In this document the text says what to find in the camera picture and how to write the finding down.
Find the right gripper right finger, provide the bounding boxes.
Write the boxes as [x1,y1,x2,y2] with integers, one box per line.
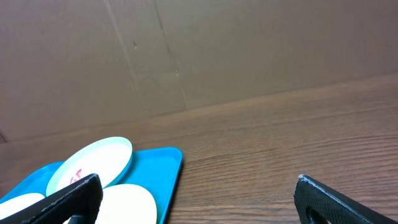
[294,174,397,224]

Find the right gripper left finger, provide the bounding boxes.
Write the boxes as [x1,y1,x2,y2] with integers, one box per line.
[1,174,103,224]

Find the light blue plate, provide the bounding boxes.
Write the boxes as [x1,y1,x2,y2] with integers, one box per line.
[45,136,133,196]

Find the white plate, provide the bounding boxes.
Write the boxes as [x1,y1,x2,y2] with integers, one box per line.
[0,193,45,220]

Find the teal plastic serving tray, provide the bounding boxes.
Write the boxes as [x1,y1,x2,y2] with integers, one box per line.
[1,147,183,224]

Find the yellow plate green rim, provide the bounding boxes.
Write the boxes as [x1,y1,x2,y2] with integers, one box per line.
[95,184,157,224]

